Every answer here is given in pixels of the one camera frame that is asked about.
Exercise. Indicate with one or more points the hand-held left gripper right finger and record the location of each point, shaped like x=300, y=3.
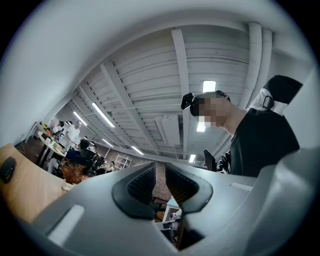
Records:
x=200, y=195

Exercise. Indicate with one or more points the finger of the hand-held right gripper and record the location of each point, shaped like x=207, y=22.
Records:
x=210, y=161

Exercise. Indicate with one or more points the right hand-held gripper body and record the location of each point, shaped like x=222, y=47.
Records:
x=225, y=163

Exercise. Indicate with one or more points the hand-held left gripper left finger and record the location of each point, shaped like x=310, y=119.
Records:
x=125, y=197

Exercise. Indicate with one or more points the long ceiling light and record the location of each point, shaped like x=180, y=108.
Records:
x=209, y=86
x=107, y=142
x=137, y=150
x=103, y=114
x=200, y=127
x=192, y=158
x=80, y=118

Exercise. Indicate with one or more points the white metal shelf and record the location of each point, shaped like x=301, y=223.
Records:
x=123, y=161

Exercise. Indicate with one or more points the person's black t-shirt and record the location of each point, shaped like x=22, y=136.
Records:
x=260, y=145

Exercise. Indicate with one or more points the person's head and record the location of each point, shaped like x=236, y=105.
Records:
x=230, y=117

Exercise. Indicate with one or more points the white ceiling air conditioner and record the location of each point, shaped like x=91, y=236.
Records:
x=170, y=130

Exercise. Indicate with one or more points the orange plant in white pot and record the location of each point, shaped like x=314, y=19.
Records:
x=72, y=172

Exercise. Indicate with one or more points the white round table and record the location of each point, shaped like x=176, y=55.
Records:
x=51, y=146

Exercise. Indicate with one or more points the white ceiling pipe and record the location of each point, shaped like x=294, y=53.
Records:
x=255, y=62

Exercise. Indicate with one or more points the black flat case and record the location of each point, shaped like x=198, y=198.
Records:
x=7, y=170

